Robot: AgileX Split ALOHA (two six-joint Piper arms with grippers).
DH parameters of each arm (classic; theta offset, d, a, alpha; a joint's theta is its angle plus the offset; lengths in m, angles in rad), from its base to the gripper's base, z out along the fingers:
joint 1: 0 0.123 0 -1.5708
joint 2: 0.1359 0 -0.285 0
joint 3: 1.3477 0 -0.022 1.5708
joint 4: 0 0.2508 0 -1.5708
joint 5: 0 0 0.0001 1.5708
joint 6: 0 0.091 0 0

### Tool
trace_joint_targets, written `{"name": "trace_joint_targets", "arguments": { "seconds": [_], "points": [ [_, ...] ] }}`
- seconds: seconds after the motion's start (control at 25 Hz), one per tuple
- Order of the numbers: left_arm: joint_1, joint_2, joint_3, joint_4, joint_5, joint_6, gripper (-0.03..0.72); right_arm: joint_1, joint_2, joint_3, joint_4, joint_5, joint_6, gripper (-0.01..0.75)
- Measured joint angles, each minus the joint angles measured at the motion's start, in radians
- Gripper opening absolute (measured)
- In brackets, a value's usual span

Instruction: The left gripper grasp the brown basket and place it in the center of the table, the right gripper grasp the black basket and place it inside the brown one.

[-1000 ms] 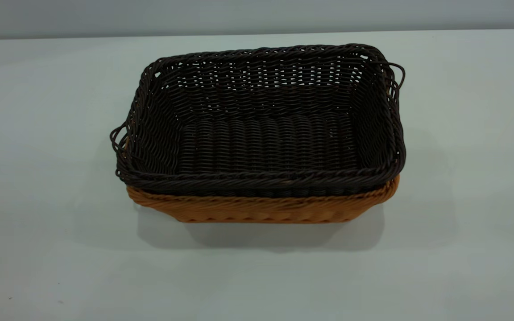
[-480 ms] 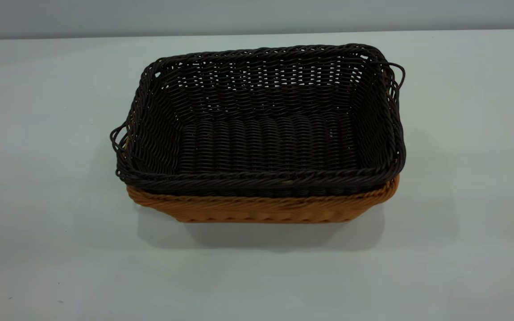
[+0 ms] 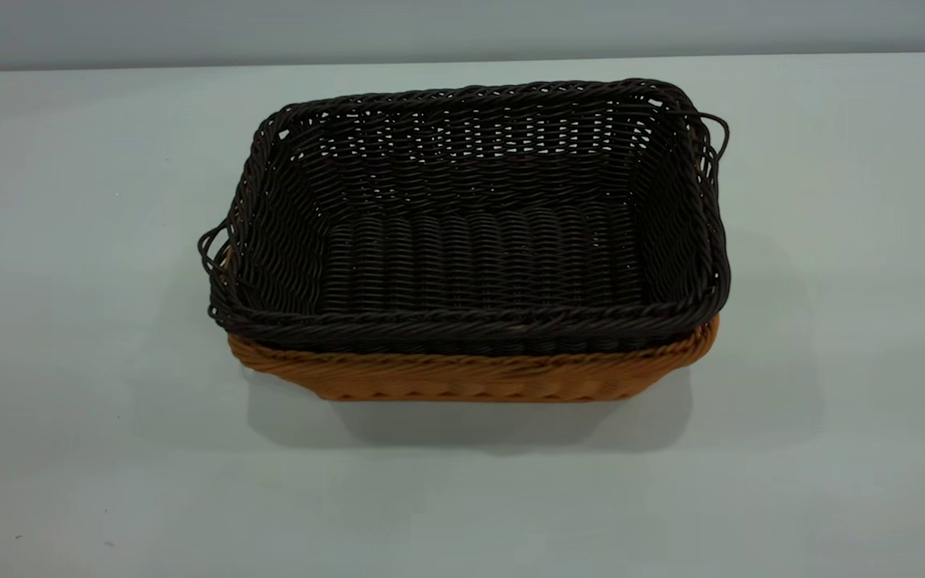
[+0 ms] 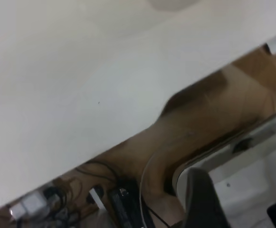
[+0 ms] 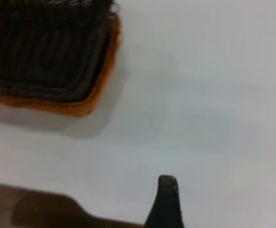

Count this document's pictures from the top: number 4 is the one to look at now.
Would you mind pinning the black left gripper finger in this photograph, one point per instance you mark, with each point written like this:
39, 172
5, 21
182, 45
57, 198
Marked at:
202, 202

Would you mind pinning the white robot base platform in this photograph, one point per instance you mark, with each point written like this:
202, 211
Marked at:
247, 166

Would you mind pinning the black power adapter brick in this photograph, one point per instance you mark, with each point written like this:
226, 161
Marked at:
123, 202

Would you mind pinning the white power plug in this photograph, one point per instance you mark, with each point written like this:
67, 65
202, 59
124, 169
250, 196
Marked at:
97, 197

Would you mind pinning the white table leg foot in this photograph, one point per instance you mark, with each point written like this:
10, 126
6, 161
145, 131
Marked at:
274, 46

